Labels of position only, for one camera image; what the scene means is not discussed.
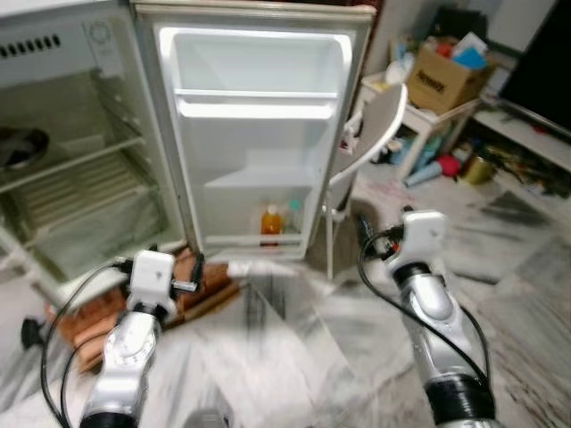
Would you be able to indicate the orange juice bottle white cap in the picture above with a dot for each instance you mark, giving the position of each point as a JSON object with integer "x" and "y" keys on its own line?
{"x": 271, "y": 227}

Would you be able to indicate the brown brick fridge base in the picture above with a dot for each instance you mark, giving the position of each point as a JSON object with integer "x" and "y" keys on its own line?
{"x": 210, "y": 281}

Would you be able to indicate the white fridge door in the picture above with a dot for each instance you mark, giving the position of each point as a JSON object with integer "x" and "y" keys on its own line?
{"x": 259, "y": 152}

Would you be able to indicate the white mini fridge body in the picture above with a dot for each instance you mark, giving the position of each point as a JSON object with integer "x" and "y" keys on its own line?
{"x": 89, "y": 53}

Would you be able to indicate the light blue bottle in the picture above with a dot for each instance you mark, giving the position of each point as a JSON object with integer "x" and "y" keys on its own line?
{"x": 422, "y": 174}

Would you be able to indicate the green cap bottle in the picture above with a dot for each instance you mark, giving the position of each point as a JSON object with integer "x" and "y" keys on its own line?
{"x": 293, "y": 218}

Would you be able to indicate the red cup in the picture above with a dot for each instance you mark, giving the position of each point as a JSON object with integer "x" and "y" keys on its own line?
{"x": 449, "y": 165}

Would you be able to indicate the white plastic chair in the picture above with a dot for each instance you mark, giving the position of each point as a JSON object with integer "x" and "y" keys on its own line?
{"x": 379, "y": 125}

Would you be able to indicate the gold metal pot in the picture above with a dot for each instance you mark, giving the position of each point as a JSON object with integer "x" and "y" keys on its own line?
{"x": 478, "y": 170}

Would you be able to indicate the white side table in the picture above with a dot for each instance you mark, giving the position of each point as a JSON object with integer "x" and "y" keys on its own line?
{"x": 419, "y": 111}

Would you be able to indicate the brown cardboard box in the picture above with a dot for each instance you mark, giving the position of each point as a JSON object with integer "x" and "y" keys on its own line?
{"x": 442, "y": 85}

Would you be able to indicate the white low television stand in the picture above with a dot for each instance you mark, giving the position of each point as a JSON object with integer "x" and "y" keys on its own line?
{"x": 522, "y": 132}

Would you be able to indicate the blue packet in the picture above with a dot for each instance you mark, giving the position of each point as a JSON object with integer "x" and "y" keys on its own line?
{"x": 471, "y": 58}

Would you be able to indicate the dark bowl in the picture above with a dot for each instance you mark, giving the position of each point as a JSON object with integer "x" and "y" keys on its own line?
{"x": 22, "y": 147}

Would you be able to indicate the black television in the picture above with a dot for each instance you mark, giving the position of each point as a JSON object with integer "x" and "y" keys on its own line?
{"x": 544, "y": 62}

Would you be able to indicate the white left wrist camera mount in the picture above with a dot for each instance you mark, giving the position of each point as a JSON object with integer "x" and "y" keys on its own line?
{"x": 152, "y": 272}

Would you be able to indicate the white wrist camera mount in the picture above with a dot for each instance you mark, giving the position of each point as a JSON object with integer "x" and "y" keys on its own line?
{"x": 424, "y": 234}
{"x": 152, "y": 272}

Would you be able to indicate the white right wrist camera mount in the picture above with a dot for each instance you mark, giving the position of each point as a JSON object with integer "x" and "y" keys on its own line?
{"x": 424, "y": 234}

